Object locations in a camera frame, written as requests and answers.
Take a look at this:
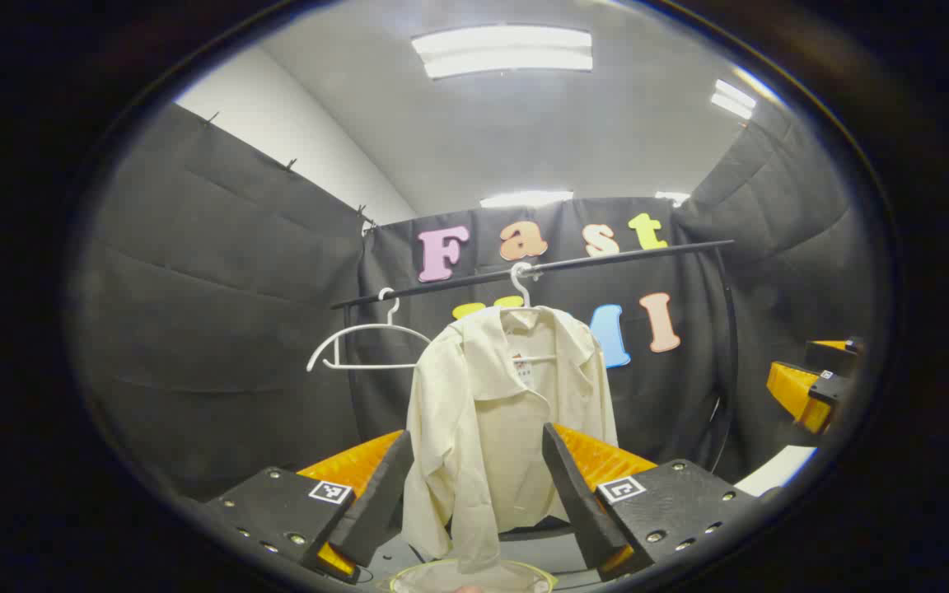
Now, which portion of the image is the ceiling light panel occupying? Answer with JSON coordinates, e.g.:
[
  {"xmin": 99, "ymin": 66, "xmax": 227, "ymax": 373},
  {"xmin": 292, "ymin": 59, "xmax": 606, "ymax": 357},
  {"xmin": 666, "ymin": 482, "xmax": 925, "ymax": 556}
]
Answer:
[
  {"xmin": 479, "ymin": 190, "xmax": 574, "ymax": 209},
  {"xmin": 709, "ymin": 79, "xmax": 757, "ymax": 121},
  {"xmin": 411, "ymin": 25, "xmax": 595, "ymax": 81}
]

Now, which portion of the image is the cream collared shirt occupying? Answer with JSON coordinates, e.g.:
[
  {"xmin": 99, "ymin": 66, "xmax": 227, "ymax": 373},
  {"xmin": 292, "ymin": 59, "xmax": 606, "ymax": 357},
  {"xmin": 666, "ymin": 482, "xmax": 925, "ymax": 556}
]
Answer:
[{"xmin": 400, "ymin": 305, "xmax": 619, "ymax": 577}]

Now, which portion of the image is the black metal clothes rack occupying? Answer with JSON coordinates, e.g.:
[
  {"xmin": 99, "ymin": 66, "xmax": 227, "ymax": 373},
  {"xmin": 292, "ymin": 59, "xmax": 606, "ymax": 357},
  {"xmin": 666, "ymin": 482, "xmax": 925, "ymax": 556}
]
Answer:
[{"xmin": 330, "ymin": 239, "xmax": 741, "ymax": 544}]

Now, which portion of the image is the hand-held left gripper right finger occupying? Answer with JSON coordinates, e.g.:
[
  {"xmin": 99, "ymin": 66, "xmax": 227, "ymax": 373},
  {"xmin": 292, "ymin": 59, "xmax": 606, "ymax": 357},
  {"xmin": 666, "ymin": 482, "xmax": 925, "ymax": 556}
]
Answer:
[{"xmin": 542, "ymin": 423, "xmax": 765, "ymax": 581}]

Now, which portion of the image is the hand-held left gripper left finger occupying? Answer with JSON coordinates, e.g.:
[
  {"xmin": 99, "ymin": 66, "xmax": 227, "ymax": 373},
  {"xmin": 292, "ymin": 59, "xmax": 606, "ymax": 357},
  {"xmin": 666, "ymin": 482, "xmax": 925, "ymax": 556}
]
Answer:
[{"xmin": 199, "ymin": 428, "xmax": 415, "ymax": 586}]

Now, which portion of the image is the black backdrop cloth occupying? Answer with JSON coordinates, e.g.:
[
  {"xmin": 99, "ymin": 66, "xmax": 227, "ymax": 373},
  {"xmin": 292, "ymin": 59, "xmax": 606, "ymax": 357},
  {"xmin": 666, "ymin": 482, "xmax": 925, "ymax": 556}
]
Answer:
[{"xmin": 71, "ymin": 103, "xmax": 871, "ymax": 503}]

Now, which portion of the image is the white plastic clothes hanger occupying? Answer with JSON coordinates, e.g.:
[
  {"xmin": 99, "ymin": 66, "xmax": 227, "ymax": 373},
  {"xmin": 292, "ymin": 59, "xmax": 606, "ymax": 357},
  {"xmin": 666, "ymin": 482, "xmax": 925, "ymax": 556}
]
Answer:
[
  {"xmin": 510, "ymin": 262, "xmax": 562, "ymax": 363},
  {"xmin": 306, "ymin": 288, "xmax": 434, "ymax": 373}
]

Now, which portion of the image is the white flat panel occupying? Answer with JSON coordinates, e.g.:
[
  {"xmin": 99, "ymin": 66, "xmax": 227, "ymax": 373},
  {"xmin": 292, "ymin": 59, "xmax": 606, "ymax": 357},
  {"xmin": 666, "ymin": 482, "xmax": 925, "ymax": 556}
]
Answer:
[{"xmin": 734, "ymin": 445, "xmax": 819, "ymax": 497}]

